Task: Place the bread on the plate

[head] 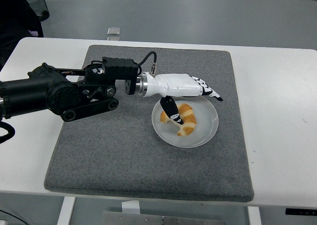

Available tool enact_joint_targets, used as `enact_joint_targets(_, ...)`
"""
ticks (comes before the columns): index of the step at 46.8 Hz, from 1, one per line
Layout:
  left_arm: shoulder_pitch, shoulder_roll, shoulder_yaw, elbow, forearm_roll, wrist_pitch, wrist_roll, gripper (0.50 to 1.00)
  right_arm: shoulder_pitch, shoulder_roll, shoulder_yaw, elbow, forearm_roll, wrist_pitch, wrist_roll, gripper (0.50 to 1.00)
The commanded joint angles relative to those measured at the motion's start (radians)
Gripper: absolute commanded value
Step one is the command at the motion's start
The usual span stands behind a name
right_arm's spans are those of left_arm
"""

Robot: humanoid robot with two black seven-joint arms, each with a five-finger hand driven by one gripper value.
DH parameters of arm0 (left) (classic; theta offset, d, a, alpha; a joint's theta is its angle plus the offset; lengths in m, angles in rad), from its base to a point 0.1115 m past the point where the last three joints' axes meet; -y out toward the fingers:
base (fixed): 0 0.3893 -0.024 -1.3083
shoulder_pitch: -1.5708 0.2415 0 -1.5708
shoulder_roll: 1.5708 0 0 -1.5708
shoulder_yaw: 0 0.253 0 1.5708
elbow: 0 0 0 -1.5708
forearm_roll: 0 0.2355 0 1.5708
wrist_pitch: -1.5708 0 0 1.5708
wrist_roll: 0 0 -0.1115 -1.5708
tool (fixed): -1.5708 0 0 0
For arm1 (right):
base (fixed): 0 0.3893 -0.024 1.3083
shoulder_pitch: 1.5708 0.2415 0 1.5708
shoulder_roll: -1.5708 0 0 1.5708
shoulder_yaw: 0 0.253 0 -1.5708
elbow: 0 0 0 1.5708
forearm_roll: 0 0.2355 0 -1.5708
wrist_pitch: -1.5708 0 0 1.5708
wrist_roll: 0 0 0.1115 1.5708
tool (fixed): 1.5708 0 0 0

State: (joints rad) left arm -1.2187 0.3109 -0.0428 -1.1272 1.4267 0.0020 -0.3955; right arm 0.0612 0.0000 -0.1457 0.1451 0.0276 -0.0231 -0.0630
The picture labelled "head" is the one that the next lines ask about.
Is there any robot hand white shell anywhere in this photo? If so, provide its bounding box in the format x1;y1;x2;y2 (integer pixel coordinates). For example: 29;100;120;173
143;72;224;126

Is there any croissant bread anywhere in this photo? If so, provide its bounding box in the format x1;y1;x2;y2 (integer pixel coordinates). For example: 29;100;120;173
159;103;197;137

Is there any pale grey round plate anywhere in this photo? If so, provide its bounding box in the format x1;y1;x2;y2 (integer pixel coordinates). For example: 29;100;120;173
151;93;219;149

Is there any grey metal plate with screws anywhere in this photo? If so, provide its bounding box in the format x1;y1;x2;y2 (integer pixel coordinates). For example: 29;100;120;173
102;211;226;225

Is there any grey felt mat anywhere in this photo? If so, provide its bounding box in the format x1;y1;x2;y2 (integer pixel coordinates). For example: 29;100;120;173
44;45;256;203

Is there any white table leg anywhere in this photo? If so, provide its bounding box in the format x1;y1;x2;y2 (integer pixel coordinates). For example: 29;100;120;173
247;206;262;225
57;196;76;225

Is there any grey waste bin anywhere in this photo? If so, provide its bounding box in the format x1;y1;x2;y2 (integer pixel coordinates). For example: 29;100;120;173
21;0;50;22

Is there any black table control box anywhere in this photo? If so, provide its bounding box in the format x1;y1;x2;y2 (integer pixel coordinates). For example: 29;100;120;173
285;207;317;216

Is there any person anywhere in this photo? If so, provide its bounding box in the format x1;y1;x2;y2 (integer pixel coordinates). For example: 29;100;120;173
0;0;45;71

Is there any thin black floor cable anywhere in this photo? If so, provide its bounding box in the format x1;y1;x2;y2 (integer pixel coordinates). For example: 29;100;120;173
0;209;26;225

